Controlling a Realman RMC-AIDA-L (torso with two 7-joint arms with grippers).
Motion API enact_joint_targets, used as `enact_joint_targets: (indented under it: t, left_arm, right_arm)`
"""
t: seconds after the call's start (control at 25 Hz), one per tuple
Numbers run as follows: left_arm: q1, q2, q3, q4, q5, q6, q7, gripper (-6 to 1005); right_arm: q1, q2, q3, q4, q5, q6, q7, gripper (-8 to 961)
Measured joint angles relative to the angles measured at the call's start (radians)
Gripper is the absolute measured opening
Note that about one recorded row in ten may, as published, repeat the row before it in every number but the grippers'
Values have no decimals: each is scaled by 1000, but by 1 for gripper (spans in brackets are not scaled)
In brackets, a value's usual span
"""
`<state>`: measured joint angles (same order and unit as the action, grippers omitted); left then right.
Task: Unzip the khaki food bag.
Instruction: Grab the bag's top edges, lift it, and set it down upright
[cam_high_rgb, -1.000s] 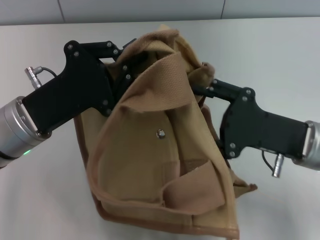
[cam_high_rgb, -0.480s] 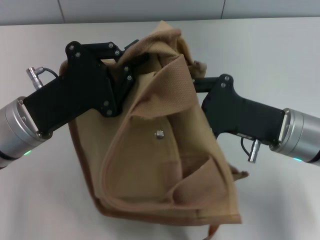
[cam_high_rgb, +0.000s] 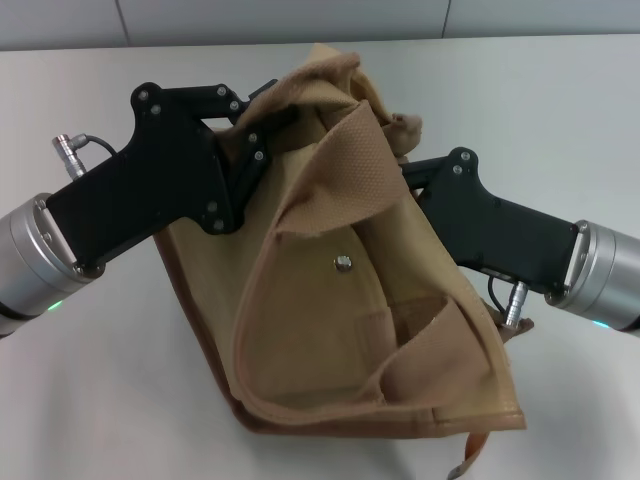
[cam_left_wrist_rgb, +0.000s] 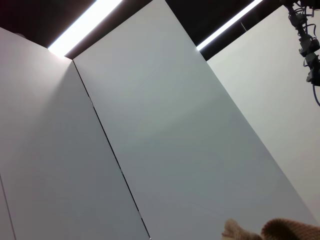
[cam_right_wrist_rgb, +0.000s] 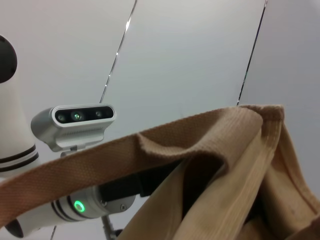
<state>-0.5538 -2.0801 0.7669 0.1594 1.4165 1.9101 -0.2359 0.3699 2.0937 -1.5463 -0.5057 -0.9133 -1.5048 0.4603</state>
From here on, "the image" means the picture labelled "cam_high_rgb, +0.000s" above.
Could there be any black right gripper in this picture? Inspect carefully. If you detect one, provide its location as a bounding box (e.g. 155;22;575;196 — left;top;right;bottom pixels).
398;146;584;297

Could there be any khaki canvas food bag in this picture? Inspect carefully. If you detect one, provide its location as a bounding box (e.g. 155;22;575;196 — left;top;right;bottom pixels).
152;42;537;480

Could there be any right gripper cable with plug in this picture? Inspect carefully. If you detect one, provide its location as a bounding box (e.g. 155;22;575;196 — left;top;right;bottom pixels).
486;275;532;329

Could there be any gripper cable with plug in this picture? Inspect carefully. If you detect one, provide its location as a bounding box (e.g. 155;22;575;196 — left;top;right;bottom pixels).
51;131;120;179
486;275;532;329

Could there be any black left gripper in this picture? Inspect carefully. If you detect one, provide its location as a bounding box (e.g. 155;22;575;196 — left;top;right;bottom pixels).
44;77;299;275

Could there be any left gripper cable with plug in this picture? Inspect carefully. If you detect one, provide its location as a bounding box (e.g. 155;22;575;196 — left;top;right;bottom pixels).
51;131;120;179

